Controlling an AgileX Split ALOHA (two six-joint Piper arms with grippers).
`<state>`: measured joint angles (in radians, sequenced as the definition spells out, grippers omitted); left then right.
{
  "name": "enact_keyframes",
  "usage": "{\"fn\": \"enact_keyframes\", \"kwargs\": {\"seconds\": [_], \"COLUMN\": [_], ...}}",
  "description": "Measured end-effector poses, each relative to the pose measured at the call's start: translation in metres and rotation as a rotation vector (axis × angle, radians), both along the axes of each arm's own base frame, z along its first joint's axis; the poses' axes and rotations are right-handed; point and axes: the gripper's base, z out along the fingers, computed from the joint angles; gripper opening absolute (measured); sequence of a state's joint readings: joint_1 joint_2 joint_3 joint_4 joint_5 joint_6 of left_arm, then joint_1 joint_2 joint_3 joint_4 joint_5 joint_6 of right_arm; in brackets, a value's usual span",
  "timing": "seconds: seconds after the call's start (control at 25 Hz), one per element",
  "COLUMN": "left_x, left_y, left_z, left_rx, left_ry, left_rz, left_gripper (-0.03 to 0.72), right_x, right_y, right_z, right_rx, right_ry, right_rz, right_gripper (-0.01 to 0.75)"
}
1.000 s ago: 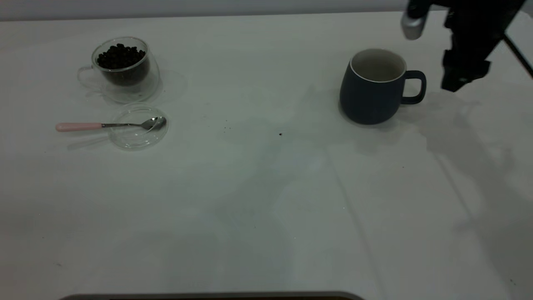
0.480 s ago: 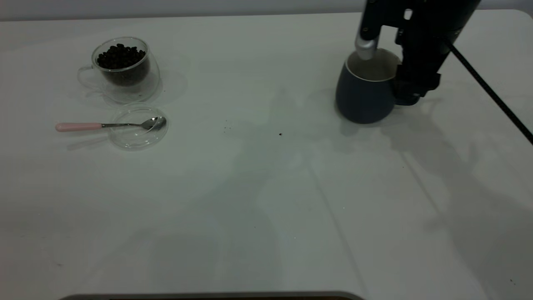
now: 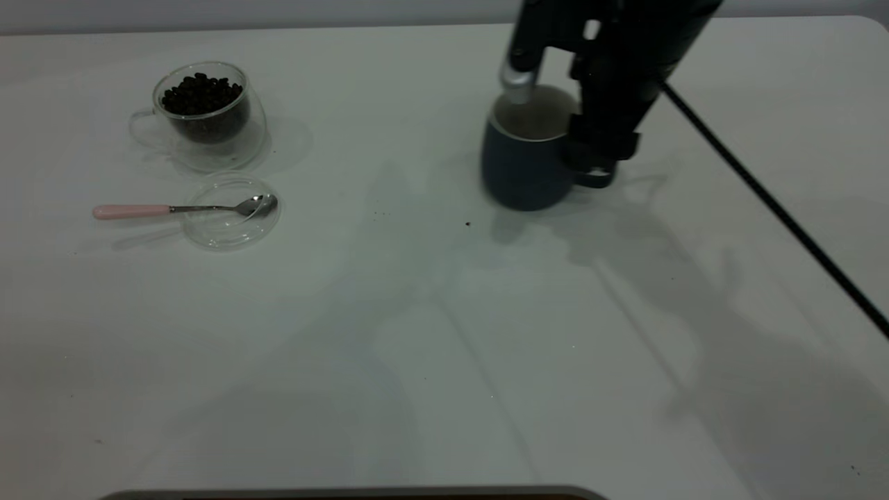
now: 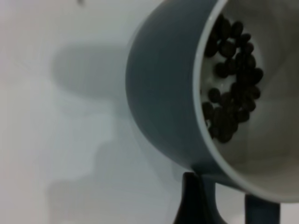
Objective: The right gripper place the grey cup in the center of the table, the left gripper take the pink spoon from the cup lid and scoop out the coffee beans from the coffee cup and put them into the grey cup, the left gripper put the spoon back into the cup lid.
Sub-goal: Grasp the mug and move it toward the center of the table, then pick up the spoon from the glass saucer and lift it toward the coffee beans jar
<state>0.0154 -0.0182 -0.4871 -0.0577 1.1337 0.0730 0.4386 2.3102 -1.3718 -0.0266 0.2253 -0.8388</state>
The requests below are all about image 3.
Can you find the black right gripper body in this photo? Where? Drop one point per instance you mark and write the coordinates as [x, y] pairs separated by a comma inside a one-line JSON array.
[[639, 55]]

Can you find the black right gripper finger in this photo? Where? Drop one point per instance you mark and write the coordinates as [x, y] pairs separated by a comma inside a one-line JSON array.
[[618, 147], [582, 142]]

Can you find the dark grey ceramic mug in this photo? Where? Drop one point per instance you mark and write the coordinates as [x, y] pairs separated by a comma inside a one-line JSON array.
[[521, 173]]

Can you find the clear round glass lid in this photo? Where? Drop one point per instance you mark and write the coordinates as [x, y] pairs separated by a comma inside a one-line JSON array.
[[229, 232]]

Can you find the dark coffee bean pile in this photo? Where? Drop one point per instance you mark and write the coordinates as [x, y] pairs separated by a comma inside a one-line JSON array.
[[203, 97]]

